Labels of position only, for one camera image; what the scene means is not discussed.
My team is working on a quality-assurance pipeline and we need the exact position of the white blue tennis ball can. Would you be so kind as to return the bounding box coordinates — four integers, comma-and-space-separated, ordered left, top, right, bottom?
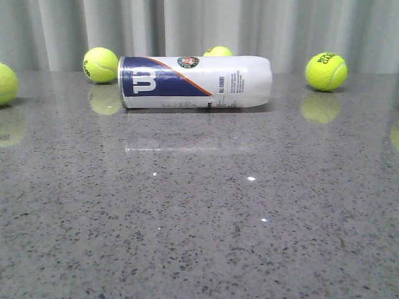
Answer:
118, 55, 272, 109

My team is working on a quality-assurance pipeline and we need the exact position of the near yellow Wilson tennis ball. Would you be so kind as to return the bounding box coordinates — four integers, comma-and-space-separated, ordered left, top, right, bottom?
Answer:
203, 45, 233, 57

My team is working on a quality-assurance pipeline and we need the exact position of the yellow wilson tennis ball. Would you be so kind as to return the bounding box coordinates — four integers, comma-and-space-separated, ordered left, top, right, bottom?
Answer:
82, 47, 119, 83
203, 45, 233, 57

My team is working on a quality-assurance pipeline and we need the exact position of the far yellow Wilson tennis ball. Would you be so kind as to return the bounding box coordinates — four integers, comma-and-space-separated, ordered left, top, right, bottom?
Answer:
82, 47, 119, 83

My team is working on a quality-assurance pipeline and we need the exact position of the yellow Roland Garros tennis ball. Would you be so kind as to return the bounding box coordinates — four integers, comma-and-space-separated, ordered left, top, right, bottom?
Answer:
305, 52, 349, 92

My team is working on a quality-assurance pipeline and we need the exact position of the yellow tennis ball at edge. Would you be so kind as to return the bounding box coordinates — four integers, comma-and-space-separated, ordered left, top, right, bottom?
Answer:
0, 64, 19, 106

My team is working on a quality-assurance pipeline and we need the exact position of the grey pleated curtain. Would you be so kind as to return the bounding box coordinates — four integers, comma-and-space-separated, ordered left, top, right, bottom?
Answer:
1, 1, 398, 74

